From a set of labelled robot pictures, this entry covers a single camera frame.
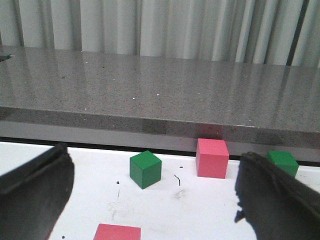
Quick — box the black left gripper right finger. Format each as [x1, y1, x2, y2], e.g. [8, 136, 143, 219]
[234, 152, 320, 240]

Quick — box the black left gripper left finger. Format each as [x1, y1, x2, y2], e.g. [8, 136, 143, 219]
[0, 143, 75, 240]

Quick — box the green wooden cube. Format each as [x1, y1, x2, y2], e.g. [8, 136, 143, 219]
[266, 150, 299, 178]
[129, 150, 162, 190]

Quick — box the pink wooden cube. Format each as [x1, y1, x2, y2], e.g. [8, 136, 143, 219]
[93, 223, 141, 240]
[195, 138, 230, 179]

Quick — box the grey stone counter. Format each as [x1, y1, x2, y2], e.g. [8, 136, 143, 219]
[0, 45, 320, 162]

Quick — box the grey pleated curtain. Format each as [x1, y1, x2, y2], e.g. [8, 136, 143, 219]
[0, 0, 320, 67]

